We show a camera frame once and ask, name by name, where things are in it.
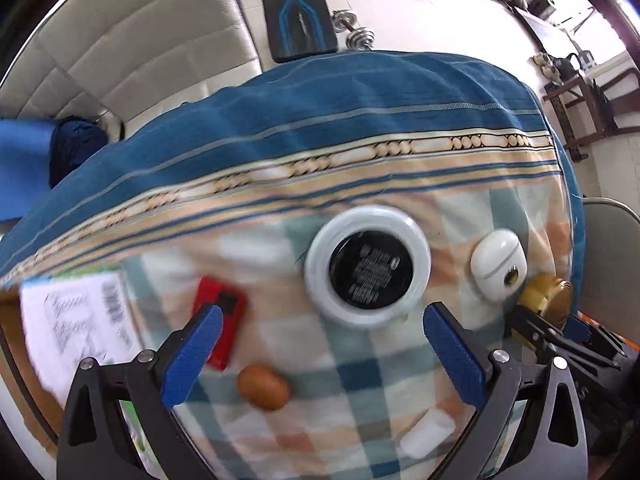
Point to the plaid checkered blanket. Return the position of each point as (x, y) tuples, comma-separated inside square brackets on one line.
[(236, 186)]

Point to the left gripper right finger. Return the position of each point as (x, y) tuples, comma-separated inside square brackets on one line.
[(550, 442)]

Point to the white earbud case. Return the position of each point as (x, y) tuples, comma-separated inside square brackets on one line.
[(498, 265)]

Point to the chrome dumbbell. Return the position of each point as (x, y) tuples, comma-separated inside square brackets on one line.
[(357, 38)]

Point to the dark blue knitted yarn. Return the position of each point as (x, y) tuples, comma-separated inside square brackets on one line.
[(74, 140)]

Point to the white round black-lid jar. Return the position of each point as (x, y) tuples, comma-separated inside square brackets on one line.
[(368, 266)]

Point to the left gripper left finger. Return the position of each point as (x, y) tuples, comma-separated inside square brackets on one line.
[(95, 442)]

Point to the red lighter box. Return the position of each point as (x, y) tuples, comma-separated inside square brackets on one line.
[(232, 302)]

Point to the gold round tin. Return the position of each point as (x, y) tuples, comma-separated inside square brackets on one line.
[(546, 295)]

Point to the grey chair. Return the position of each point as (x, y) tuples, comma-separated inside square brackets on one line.
[(610, 289)]

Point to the dark wooden rack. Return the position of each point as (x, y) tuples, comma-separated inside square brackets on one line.
[(603, 111)]

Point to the cardboard box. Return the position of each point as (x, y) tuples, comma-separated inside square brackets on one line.
[(72, 318)]

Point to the brown walnut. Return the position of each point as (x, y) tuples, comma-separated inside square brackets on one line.
[(262, 387)]

